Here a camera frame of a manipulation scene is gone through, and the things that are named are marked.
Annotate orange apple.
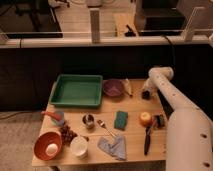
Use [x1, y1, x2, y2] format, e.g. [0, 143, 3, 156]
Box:
[139, 112, 152, 127]

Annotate black eraser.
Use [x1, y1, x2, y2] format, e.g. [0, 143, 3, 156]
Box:
[142, 91, 150, 100]

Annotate white cup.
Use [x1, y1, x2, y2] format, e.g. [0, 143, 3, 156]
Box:
[70, 136, 88, 159]

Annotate orange bowl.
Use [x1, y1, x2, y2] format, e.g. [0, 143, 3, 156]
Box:
[34, 132, 62, 161]

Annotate black tool on desk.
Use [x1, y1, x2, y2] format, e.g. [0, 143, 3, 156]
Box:
[125, 25, 136, 37]

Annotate orange carrot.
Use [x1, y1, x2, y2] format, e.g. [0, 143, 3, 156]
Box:
[41, 111, 62, 121]

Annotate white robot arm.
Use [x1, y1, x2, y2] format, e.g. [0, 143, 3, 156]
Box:
[143, 67, 213, 171]

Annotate bunch of dark grapes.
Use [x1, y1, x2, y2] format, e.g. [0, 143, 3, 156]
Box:
[59, 124, 77, 145]

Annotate small metal cup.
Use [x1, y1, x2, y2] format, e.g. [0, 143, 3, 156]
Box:
[82, 114, 94, 129]

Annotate white divider post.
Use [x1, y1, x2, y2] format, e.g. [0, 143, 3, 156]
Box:
[90, 8, 100, 43]

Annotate white slanted bracket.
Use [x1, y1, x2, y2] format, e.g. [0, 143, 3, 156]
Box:
[181, 6, 205, 42]

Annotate black box on desk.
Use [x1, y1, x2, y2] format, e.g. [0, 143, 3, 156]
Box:
[134, 0, 185, 36]

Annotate black monitor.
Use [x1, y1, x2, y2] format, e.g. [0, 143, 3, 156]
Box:
[0, 0, 63, 39]

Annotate purple bowl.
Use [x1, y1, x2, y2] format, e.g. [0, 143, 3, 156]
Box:
[103, 79, 124, 97]

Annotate blue cup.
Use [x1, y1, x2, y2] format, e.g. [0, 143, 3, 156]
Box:
[52, 111, 65, 126]

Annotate green plastic tray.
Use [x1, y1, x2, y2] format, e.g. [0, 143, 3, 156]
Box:
[49, 74, 103, 108]

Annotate metal fork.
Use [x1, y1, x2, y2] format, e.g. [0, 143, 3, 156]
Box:
[97, 120, 116, 137]

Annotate small dark toy block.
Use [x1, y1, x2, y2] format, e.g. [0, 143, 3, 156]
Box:
[154, 115, 165, 129]

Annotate white egg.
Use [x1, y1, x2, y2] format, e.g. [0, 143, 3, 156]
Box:
[46, 144, 58, 156]

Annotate black handled knife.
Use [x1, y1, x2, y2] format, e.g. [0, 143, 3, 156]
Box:
[144, 121, 156, 156]

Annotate green sponge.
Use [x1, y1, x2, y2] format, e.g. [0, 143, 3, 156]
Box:
[114, 111, 128, 130]

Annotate blue cloth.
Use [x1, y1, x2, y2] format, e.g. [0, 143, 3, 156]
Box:
[97, 135, 127, 161]

